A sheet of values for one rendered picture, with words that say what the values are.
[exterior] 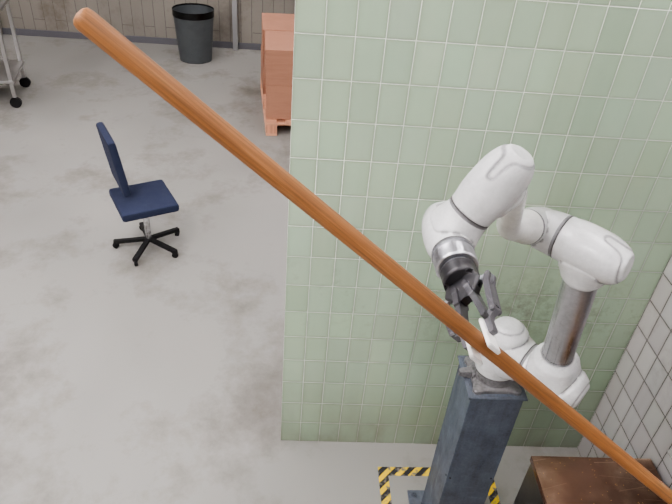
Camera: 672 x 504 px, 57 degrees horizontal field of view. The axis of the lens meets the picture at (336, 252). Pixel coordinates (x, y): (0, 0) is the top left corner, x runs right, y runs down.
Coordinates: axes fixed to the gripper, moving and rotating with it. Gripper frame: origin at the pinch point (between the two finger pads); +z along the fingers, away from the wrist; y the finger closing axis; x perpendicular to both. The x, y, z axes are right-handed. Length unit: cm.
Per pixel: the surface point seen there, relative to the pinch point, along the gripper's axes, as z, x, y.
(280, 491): -94, -102, 171
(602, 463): -71, -165, 40
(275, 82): -492, -55, 145
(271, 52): -492, -33, 126
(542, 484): -61, -143, 59
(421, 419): -123, -143, 110
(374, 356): -124, -92, 96
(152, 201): -286, -3, 201
